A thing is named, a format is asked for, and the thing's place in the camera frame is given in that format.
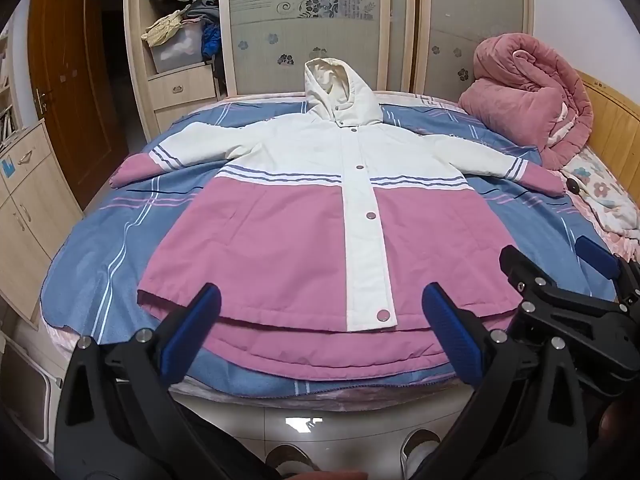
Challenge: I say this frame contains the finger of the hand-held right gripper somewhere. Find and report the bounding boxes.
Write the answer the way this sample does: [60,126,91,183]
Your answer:
[575,236,640,306]
[500,245,568,311]

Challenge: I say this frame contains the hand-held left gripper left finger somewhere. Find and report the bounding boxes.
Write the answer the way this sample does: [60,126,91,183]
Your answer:
[54,282,281,480]

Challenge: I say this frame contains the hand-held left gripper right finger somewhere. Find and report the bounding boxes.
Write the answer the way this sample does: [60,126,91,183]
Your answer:
[415,281,591,480]

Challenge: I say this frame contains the pink and white hooded jacket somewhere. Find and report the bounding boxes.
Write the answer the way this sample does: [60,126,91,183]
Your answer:
[109,57,566,376]

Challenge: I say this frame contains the grey folded clothes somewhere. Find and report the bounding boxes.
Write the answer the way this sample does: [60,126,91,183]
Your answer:
[185,2,221,26]

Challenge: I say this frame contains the person's right hand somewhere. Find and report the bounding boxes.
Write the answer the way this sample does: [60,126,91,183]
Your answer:
[598,405,640,457]

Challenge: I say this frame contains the person's left hand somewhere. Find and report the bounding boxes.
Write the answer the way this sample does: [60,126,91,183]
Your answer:
[280,470,368,480]

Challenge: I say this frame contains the floral pillow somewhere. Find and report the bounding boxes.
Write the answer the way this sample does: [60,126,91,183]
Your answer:
[560,147,640,241]

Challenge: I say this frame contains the blue striped blanket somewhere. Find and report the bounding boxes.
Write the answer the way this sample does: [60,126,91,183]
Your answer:
[42,92,618,398]

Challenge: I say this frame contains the grey slipper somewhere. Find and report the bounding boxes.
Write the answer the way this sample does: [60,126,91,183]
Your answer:
[265,442,321,478]
[400,429,443,480]

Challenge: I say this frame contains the wooden headboard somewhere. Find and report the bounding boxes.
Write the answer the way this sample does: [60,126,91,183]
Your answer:
[575,69,640,196]

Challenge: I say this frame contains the white bed base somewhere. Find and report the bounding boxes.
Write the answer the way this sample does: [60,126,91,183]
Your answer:
[0,305,71,466]

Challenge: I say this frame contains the pink quilt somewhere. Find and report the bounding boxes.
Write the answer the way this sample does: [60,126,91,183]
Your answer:
[457,32,595,171]

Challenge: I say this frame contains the beige side cabinet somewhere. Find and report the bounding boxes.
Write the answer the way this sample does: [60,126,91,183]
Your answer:
[0,119,85,331]

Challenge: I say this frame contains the beige wardrobe drawer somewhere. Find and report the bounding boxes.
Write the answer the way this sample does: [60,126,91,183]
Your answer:
[154,97,223,133]
[151,64,220,110]

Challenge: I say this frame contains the brown wooden door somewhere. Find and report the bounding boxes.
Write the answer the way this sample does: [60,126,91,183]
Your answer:
[27,0,130,206]

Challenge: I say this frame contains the clear plastic storage box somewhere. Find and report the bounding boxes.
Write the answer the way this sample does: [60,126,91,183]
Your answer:
[150,25,207,73]

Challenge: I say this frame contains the beige wardrobe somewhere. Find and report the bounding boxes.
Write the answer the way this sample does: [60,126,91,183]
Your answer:
[122,0,536,143]

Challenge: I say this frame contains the plain frosted sliding door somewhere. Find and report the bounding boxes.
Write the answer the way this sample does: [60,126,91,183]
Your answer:
[412,0,533,93]

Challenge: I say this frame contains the blue garment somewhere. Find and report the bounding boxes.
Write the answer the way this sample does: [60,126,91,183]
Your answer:
[201,22,222,58]

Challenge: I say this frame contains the beige crumpled cloth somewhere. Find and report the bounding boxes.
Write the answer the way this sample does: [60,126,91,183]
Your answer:
[141,10,188,48]

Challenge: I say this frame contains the floral frosted sliding door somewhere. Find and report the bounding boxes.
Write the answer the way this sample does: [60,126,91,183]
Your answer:
[217,0,393,98]

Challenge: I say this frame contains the beige bookshelf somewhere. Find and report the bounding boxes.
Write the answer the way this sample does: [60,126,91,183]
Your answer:
[0,25,21,153]

